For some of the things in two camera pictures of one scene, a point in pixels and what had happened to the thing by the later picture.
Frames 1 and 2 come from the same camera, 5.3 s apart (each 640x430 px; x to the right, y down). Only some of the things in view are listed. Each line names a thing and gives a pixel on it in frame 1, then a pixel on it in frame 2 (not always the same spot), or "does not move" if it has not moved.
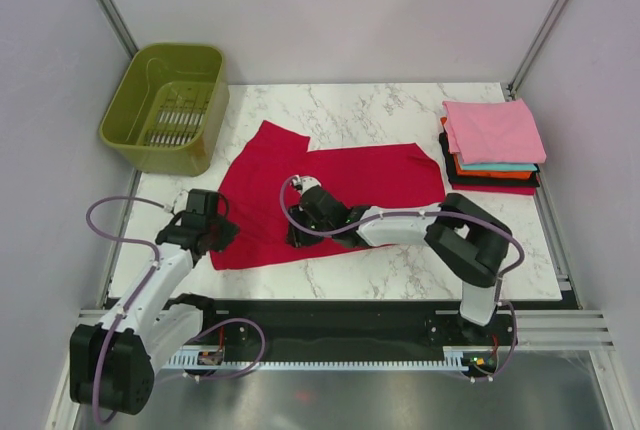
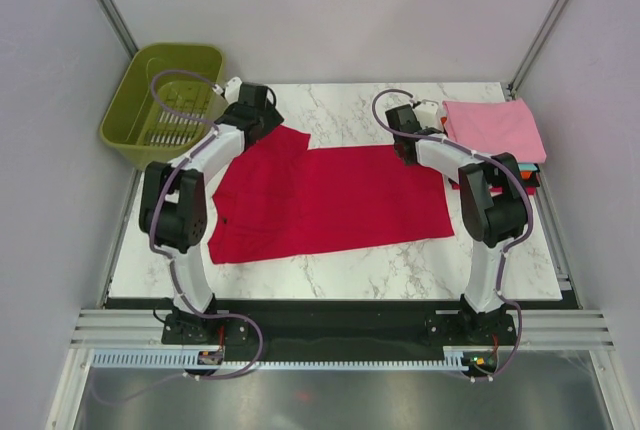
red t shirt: x=378 y=178 does not move
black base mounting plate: x=229 y=326 does not move
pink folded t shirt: x=499 y=131 does not move
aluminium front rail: x=535 y=329 does not move
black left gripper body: x=222 y=231 → x=269 y=119
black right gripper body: x=301 y=218 → x=396 y=141
